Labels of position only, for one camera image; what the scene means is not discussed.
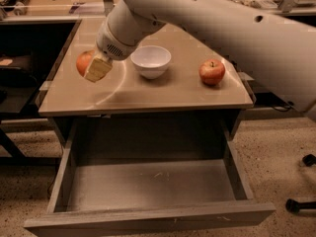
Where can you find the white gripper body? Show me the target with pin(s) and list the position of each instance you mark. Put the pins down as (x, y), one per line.
(110, 46)

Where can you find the orange fruit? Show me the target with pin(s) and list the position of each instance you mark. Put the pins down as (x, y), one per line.
(83, 60)

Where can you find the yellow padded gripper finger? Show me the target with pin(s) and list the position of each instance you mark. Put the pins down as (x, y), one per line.
(98, 69)

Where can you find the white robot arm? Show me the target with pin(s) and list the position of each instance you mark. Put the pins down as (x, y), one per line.
(278, 53)

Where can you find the white bowl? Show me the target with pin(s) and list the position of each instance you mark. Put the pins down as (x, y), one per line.
(151, 61)

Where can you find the red apple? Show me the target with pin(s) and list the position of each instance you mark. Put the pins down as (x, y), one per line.
(211, 72)

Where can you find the grey open drawer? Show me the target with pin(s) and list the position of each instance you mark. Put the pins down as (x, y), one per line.
(125, 176)

